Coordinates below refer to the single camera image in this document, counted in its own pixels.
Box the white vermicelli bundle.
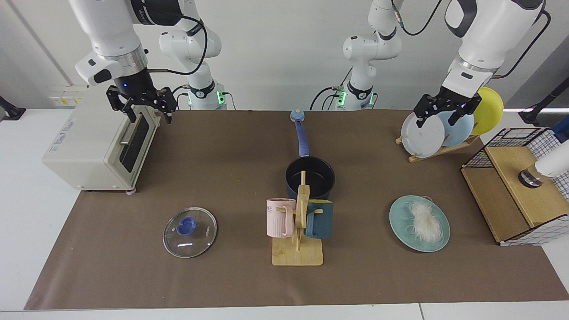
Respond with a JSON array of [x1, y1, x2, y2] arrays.
[[407, 201, 443, 244]]

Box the glass lid with blue knob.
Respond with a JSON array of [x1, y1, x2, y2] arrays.
[[163, 207, 217, 259]]

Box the light blue plate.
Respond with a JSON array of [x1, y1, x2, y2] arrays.
[[438, 109, 475, 147]]

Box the white plate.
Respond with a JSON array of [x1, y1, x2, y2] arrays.
[[401, 110, 446, 158]]

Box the wooden plate rack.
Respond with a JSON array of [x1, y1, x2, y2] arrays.
[[395, 135, 481, 163]]

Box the yellow plate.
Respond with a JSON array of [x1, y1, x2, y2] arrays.
[[470, 87, 505, 136]]

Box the teal round plate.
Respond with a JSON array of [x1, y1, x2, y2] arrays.
[[389, 195, 451, 253]]

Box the pale toaster oven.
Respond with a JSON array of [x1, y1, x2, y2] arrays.
[[42, 84, 161, 195]]

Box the black stand foot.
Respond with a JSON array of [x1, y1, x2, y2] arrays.
[[518, 78, 569, 125], [0, 96, 26, 121]]

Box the white tube with metal end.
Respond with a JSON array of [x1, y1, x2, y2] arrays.
[[518, 151, 569, 188]]

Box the dark blue block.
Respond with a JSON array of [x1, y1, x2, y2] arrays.
[[551, 116, 569, 144]]

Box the dark teal cup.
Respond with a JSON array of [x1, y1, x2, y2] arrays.
[[305, 199, 334, 240]]

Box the pink ribbed cup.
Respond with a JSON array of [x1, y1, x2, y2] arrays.
[[266, 198, 296, 238]]

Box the brown table cloth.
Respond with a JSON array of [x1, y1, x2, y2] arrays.
[[24, 110, 569, 310]]

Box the wooden cup stand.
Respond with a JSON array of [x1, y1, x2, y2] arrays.
[[272, 171, 324, 267]]

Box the black base cable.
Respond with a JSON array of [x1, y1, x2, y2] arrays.
[[310, 86, 352, 111], [171, 84, 192, 110]]

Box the white wall socket strip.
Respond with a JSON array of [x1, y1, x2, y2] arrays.
[[48, 91, 88, 107]]

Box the wire basket with wooden floor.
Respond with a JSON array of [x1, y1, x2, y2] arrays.
[[461, 128, 569, 246]]

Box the black pot with blue handle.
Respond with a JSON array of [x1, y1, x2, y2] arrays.
[[285, 120, 336, 200]]

